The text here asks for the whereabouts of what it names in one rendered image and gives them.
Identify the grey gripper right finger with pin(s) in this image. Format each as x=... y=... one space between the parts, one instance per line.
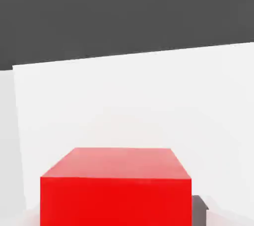
x=198 y=213

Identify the small red cube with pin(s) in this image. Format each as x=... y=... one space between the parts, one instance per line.
x=115 y=200

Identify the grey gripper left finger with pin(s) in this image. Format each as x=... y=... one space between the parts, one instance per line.
x=34 y=219

